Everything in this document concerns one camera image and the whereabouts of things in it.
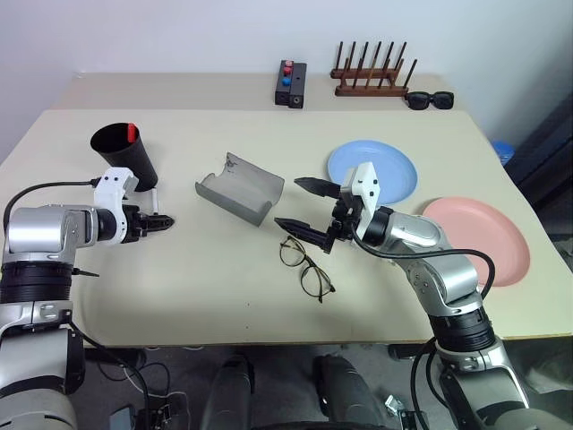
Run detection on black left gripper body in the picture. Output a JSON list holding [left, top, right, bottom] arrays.
[[122, 203, 150, 244]]

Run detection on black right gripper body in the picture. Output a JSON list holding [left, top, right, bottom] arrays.
[[327, 194, 363, 245]]

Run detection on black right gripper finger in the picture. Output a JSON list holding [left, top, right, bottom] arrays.
[[273, 217, 337, 255], [293, 176, 343, 199]]

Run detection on black cup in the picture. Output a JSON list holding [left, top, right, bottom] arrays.
[[90, 122, 159, 194]]

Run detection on grey glasses case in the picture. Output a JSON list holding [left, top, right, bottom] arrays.
[[194, 151, 286, 229]]

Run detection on tortoiseshell eyeglasses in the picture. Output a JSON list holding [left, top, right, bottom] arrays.
[[278, 236, 338, 305]]

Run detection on blue plate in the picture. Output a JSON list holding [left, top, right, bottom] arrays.
[[326, 139, 419, 207]]

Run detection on black button box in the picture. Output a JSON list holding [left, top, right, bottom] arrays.
[[274, 59, 308, 110]]

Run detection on brown wooden plate rack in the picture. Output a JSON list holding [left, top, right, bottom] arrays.
[[329, 40, 419, 98]]

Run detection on black sunglasses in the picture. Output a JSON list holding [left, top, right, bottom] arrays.
[[404, 90, 456, 112]]

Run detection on pink plate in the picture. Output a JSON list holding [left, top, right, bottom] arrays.
[[421, 195, 532, 288]]

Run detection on dark rounded shape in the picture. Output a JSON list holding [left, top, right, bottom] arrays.
[[206, 355, 259, 426], [312, 353, 389, 425]]

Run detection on blue round container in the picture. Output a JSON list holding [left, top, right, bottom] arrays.
[[491, 139, 515, 166]]

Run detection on dark fabric furniture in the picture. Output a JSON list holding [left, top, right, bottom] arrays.
[[503, 87, 573, 225]]

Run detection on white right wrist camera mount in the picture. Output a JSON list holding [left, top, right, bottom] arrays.
[[339, 162, 382, 237]]

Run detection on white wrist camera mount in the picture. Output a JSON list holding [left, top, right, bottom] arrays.
[[92, 167, 140, 245], [339, 162, 382, 237]]

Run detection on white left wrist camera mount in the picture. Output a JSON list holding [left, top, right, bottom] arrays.
[[92, 167, 140, 245]]

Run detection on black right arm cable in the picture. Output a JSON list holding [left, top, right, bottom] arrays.
[[352, 221, 497, 299]]

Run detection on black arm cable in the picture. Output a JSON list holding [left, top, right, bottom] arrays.
[[352, 221, 497, 299], [2, 178, 102, 234]]

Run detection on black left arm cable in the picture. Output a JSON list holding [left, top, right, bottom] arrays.
[[2, 178, 102, 234]]

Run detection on metal caster bracket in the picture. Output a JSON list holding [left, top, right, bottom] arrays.
[[383, 393, 406, 418]]

